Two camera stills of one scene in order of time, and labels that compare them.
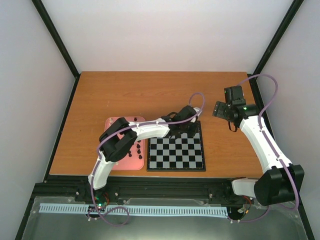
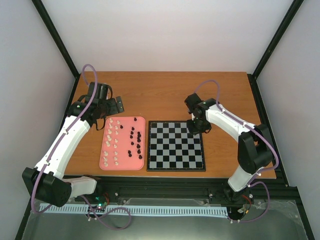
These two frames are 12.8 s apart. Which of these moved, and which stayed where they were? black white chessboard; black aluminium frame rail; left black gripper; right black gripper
Moved: right black gripper; left black gripper
Stayed: black white chessboard; black aluminium frame rail
